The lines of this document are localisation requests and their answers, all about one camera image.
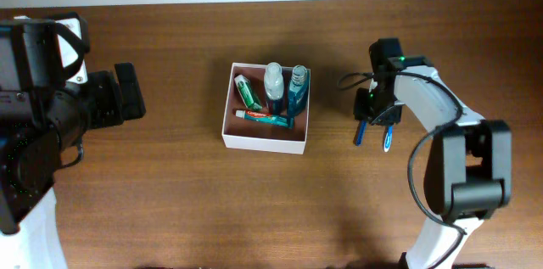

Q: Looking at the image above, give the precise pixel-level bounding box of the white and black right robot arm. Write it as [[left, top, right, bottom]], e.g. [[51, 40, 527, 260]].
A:
[[362, 56, 512, 268]]

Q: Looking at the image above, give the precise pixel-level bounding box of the green and white soap box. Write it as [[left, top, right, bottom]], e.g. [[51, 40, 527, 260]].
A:
[[234, 75, 263, 112]]

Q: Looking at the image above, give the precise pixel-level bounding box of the green and white toothpaste tube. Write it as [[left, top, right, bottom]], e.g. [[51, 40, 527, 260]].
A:
[[235, 109, 294, 129]]

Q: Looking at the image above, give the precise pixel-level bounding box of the white cardboard box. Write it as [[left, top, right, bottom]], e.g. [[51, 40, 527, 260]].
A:
[[221, 62, 310, 154]]

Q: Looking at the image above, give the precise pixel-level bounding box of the blue disposable razor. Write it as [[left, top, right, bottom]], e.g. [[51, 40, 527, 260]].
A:
[[354, 120, 367, 147]]

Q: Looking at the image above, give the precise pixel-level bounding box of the teal mouthwash bottle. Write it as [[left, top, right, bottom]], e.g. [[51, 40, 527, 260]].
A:
[[287, 64, 310, 117]]

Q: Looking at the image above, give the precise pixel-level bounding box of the blue and white toothbrush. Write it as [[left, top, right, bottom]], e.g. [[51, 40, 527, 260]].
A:
[[383, 126, 394, 153]]

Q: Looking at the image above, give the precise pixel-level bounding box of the clear bottle with purple liquid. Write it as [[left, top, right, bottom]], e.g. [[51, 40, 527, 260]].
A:
[[264, 62, 284, 115]]

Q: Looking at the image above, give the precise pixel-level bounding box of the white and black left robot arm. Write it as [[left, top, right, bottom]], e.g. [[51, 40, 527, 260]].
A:
[[1, 12, 146, 268]]

